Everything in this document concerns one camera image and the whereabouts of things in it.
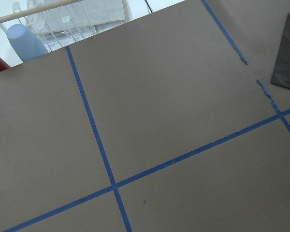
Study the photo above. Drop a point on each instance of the blue tape line crosswise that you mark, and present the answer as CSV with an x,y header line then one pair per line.
x,y
142,174

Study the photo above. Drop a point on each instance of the wooden dowel rod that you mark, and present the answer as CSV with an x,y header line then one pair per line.
x,y
36,10

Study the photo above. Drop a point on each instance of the clear wire rack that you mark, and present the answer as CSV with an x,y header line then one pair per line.
x,y
59,27

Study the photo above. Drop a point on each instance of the light blue plastic cup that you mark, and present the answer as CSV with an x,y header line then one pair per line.
x,y
25,43

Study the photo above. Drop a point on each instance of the blue tape line lengthwise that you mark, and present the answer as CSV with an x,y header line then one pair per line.
x,y
99,143

